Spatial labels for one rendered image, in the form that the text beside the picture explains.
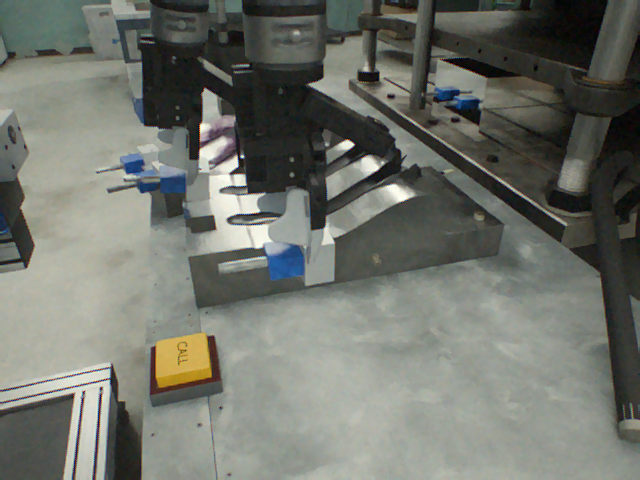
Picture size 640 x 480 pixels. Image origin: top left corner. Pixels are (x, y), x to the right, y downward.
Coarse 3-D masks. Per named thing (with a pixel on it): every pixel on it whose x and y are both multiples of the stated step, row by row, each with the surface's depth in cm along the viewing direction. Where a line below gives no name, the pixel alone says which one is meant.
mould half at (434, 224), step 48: (336, 192) 77; (384, 192) 71; (432, 192) 70; (192, 240) 66; (240, 240) 66; (336, 240) 69; (384, 240) 71; (432, 240) 74; (480, 240) 77; (240, 288) 68; (288, 288) 71
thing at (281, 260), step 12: (324, 240) 54; (264, 252) 55; (276, 252) 54; (288, 252) 54; (300, 252) 54; (324, 252) 54; (228, 264) 53; (240, 264) 54; (252, 264) 54; (264, 264) 54; (276, 264) 53; (288, 264) 53; (300, 264) 54; (324, 264) 54; (276, 276) 54; (288, 276) 54; (312, 276) 55; (324, 276) 55
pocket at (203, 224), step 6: (204, 216) 73; (210, 216) 73; (186, 222) 72; (192, 222) 73; (198, 222) 73; (204, 222) 73; (210, 222) 74; (186, 228) 72; (192, 228) 73; (198, 228) 74; (204, 228) 74; (210, 228) 74; (216, 228) 74; (192, 234) 73
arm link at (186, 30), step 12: (156, 12) 59; (168, 12) 58; (180, 12) 58; (204, 12) 60; (156, 24) 60; (168, 24) 59; (180, 24) 58; (192, 24) 60; (204, 24) 61; (156, 36) 61; (168, 36) 60; (180, 36) 60; (192, 36) 61; (204, 36) 62
